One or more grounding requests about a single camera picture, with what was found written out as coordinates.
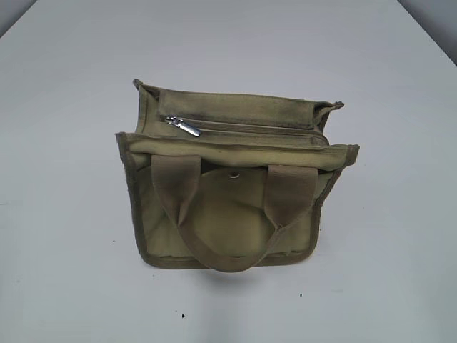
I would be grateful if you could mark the silver metal zipper pull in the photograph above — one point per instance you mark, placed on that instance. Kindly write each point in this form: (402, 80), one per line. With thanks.
(183, 125)

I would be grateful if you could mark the olive yellow canvas bag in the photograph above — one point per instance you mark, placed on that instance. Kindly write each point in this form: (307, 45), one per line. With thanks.
(247, 193)

